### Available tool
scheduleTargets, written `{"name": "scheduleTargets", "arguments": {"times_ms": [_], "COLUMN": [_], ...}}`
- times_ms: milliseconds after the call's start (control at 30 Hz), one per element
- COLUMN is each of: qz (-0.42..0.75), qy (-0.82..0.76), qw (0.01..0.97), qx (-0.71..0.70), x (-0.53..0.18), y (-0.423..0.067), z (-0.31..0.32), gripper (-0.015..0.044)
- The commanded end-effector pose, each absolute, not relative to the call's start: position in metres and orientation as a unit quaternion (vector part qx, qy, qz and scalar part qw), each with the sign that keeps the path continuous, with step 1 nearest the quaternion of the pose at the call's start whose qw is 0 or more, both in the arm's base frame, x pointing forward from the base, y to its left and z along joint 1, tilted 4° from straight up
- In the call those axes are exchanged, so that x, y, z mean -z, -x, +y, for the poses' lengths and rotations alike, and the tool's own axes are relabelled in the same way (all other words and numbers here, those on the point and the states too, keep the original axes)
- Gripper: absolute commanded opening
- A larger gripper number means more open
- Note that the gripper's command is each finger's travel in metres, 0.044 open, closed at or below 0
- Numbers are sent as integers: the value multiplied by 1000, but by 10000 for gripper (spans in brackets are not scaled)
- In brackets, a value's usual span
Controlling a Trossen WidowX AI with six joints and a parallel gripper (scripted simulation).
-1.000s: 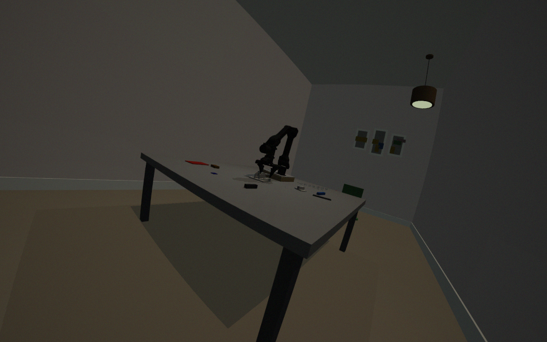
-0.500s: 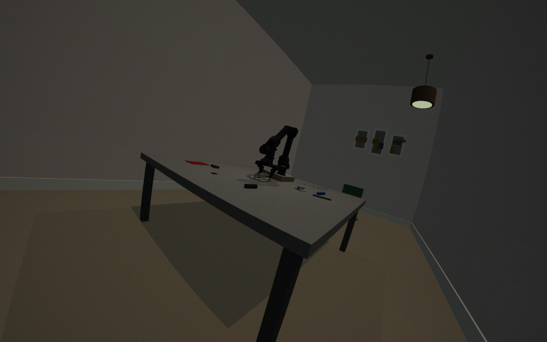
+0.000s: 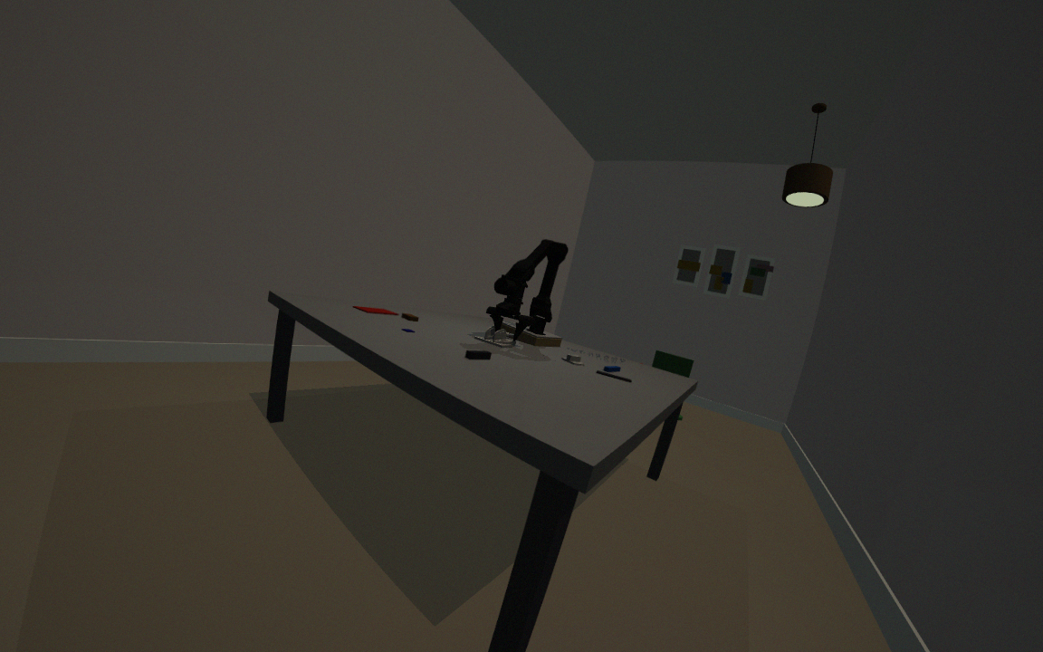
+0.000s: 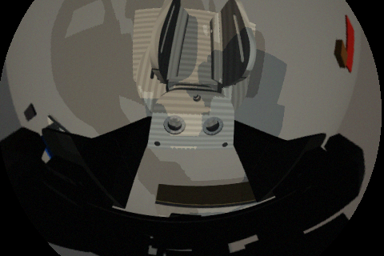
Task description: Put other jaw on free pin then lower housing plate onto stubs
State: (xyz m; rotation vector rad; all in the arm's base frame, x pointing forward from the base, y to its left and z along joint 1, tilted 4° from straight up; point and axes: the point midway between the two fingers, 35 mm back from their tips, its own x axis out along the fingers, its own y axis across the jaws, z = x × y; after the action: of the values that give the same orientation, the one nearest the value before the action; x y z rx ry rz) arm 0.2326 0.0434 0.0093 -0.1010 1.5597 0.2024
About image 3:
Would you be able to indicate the red flat rectangular plate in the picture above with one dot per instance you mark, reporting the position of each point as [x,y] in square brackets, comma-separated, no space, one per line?
[374,311]

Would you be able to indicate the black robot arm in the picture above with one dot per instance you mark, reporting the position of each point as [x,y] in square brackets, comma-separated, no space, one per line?
[514,283]

